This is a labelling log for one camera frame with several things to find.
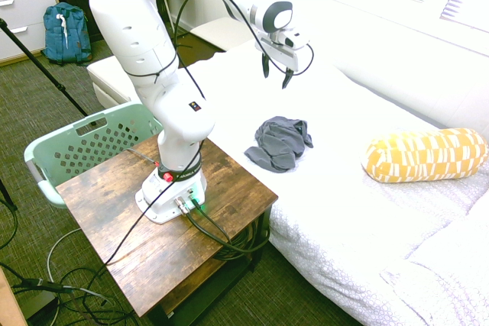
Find light wooden board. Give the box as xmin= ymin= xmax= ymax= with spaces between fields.
xmin=0 ymin=267 xmax=28 ymax=326

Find black camera tripod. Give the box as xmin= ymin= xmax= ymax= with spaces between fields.
xmin=0 ymin=17 xmax=99 ymax=127

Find yellow white patterned bolster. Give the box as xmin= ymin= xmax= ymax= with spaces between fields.
xmin=361 ymin=127 xmax=489 ymax=184

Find blue backpack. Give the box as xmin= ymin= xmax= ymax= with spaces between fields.
xmin=40 ymin=2 xmax=93 ymax=66

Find mint green laundry basket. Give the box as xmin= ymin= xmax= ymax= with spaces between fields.
xmin=23 ymin=102 xmax=166 ymax=209

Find white drawer dresser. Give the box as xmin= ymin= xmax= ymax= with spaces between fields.
xmin=0 ymin=0 xmax=61 ymax=66

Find grey garment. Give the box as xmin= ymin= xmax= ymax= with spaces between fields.
xmin=243 ymin=115 xmax=315 ymax=173

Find thin black cable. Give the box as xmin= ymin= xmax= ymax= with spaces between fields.
xmin=102 ymin=179 xmax=176 ymax=266

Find black floor cables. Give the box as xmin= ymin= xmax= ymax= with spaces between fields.
xmin=0 ymin=260 xmax=142 ymax=326

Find grey floor cable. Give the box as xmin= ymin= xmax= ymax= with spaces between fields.
xmin=45 ymin=226 xmax=83 ymax=285

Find rustic wooden side table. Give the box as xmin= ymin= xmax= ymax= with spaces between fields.
xmin=55 ymin=133 xmax=279 ymax=326

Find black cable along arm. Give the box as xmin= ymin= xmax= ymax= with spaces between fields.
xmin=125 ymin=0 xmax=315 ymax=102

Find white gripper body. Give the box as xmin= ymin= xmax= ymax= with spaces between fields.
xmin=254 ymin=34 xmax=303 ymax=73

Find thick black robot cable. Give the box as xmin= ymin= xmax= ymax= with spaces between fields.
xmin=185 ymin=211 xmax=270 ymax=262
xmin=193 ymin=199 xmax=270 ymax=254

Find white bed duvet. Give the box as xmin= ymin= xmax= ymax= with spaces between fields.
xmin=183 ymin=37 xmax=489 ymax=326

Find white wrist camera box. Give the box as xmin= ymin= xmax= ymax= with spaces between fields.
xmin=283 ymin=29 xmax=312 ymax=51

